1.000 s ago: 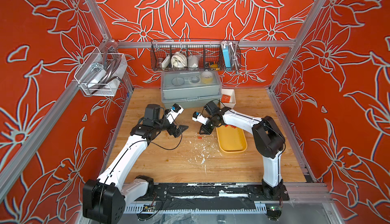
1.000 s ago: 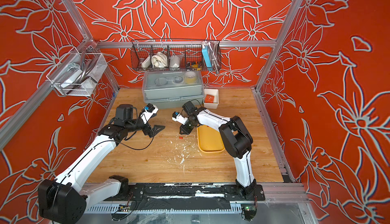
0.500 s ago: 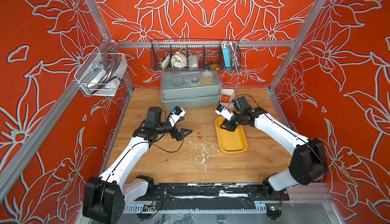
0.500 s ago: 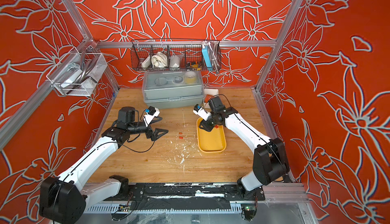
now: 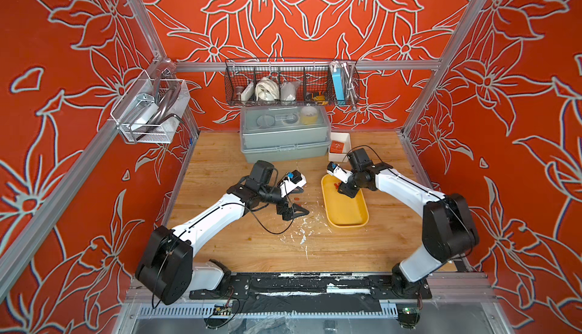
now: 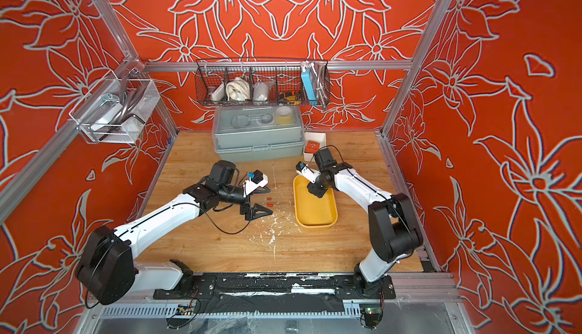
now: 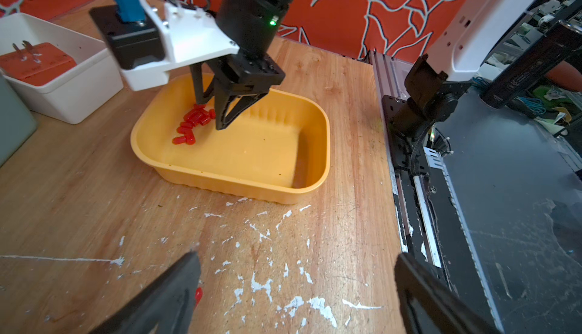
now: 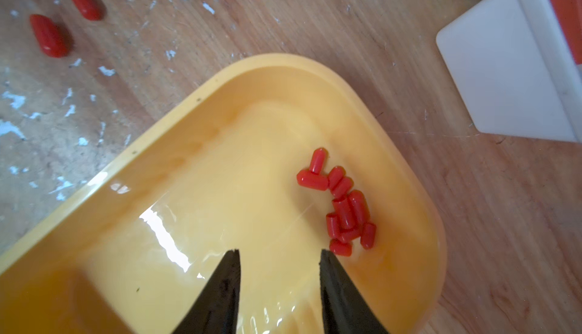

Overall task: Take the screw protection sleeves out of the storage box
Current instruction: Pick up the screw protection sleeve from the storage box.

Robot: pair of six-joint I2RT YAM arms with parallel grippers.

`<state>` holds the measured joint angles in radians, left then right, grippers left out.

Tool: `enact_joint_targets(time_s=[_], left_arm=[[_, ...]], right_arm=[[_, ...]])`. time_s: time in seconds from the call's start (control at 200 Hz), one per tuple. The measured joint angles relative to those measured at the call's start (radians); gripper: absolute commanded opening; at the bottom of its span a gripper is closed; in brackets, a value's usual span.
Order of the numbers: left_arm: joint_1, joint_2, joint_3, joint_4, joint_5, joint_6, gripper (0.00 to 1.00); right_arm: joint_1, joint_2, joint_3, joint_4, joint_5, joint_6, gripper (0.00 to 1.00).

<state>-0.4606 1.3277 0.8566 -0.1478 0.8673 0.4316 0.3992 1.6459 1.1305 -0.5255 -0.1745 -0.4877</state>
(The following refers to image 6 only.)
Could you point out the yellow tape roll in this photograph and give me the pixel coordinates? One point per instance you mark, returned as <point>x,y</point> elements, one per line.
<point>284,115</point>

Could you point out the yellow plastic storage box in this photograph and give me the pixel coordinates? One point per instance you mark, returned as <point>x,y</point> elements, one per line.
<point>311,211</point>

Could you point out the blue box in basket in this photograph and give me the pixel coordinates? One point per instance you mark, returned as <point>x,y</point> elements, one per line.
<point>308,85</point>

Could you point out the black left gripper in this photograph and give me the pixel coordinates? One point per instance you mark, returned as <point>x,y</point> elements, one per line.
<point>251,213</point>

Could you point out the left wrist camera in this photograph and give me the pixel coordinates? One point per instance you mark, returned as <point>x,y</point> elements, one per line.
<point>255,183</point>

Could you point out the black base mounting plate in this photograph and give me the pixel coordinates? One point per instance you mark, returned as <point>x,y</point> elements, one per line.
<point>342,286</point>

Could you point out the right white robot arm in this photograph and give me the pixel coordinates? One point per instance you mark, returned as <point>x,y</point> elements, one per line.
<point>394,231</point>

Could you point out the grey plastic toolbox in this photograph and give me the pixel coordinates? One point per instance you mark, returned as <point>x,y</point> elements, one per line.
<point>247,134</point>

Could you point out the white square plastic bin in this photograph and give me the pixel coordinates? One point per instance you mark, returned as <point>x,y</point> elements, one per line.
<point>314,136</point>

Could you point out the clear acrylic wall box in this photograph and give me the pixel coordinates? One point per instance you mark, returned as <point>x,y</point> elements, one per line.
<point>116,111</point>

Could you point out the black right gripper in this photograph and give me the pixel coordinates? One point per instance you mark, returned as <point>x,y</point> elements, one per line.
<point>316,192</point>

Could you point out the orange plug adapter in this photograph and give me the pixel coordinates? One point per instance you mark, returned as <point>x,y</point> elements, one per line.
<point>312,147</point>

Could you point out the white cloth in basket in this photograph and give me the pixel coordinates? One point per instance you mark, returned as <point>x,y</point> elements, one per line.
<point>238,90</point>

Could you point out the black wire wall basket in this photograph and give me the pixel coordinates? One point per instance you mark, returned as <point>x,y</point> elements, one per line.
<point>273,81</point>

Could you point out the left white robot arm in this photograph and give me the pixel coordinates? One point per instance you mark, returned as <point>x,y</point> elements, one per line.
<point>108,269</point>

